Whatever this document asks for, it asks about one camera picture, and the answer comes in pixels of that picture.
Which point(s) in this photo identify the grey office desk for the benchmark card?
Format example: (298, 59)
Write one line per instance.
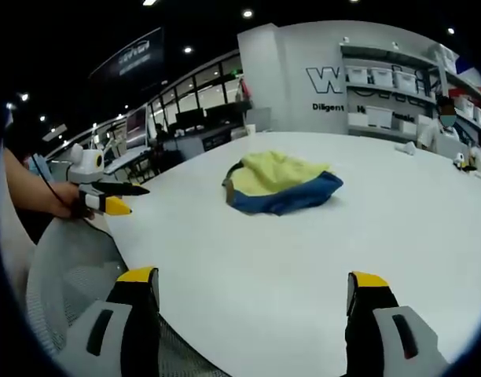
(124, 161)

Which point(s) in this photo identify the yellow and blue garment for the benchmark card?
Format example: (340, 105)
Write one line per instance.
(280, 184)

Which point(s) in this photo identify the small white object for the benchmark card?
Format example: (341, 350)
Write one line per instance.
(406, 148)

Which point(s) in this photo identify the grey shelving unit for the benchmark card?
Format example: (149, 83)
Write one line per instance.
(386, 88)

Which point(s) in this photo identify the grey mesh office chair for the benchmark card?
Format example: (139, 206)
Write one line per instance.
(79, 255)

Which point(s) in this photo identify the person's white shirt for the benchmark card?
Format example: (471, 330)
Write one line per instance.
(12, 235)

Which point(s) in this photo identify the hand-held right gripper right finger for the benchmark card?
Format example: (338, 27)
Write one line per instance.
(382, 345)

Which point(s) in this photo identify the dark hanging banner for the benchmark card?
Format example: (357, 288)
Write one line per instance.
(132, 55)

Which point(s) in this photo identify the white paper cup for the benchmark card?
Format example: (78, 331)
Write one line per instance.
(251, 129)

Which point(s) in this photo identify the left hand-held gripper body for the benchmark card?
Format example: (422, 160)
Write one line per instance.
(85, 167)

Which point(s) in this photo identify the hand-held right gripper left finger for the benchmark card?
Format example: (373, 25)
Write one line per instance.
(118, 341)

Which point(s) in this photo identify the person's left hand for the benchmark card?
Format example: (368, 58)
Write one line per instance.
(65, 200)

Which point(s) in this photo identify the round ceiling light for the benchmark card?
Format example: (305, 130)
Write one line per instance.
(450, 30)
(188, 50)
(24, 96)
(247, 13)

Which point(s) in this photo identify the black computer monitor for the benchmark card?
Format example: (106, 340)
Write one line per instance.
(224, 112)
(190, 116)

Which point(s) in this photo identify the row of white storage boxes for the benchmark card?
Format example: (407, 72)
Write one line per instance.
(397, 78)

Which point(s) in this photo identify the standing display screen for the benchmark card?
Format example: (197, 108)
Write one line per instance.
(137, 127)

